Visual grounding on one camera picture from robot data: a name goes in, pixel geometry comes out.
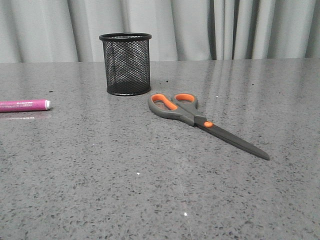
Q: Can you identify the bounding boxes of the grey and orange scissors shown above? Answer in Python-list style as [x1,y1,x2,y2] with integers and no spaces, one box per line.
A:
[148,93,270,160]

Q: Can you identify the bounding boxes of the magenta marker pen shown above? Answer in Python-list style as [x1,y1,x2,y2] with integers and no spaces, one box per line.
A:
[0,99,52,113]

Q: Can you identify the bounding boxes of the black mesh pen cup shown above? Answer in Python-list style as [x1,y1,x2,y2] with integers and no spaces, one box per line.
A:
[99,32,152,96]

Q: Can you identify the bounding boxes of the grey curtain backdrop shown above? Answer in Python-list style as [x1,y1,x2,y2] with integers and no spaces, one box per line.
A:
[0,0,320,63]

